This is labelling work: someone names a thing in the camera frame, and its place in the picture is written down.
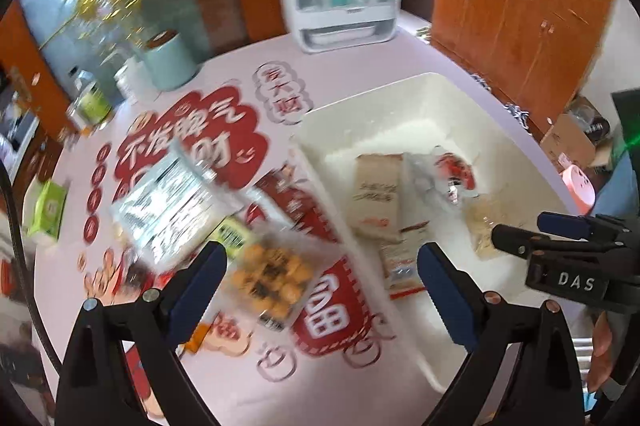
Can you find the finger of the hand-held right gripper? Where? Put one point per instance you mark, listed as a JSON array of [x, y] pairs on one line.
[[510, 238], [565, 226]]

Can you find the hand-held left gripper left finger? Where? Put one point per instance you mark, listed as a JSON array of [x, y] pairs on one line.
[[200, 291]]

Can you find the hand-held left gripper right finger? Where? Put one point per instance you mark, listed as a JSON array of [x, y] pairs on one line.
[[445, 301]]

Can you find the clear packet of pale snacks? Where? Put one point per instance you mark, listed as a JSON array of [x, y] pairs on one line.
[[492, 221]]

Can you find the clear packet of yellow balls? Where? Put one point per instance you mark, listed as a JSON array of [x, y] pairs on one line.
[[272, 276]]

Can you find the white plastic bin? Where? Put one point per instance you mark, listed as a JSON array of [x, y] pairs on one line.
[[400, 115]]

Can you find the person's right hand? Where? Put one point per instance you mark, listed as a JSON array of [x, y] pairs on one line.
[[602, 346]]

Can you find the orange snack packet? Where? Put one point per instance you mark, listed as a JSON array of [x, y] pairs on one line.
[[202, 335]]

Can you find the beige and red snack packet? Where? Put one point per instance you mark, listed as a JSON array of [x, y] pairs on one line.
[[405, 261]]

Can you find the green snack packet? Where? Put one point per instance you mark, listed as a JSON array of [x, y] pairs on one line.
[[231, 233]]

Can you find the cardboard box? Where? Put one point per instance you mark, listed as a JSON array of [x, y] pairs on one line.
[[575, 138]]

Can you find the red and clear snack packet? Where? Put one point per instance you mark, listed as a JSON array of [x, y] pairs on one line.
[[450, 173]]

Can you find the silver snack packet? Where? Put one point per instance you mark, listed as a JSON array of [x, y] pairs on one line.
[[170, 206]]

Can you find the brown paper snack packet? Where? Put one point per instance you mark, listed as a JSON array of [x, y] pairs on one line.
[[377, 196]]

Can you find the red printed table mat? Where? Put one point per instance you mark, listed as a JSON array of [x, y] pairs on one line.
[[215, 120]]

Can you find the green tissue pack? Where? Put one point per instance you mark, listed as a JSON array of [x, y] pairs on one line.
[[49, 208]]

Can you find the wooden cabinet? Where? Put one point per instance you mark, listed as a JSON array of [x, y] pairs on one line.
[[515, 20]]

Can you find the green label bottle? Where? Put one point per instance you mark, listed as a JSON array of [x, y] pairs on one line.
[[92, 103]]

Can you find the white plastic bottle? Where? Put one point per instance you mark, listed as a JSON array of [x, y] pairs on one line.
[[131, 78]]

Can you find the mint green canister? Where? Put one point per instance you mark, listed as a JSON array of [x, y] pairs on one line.
[[170, 60]]

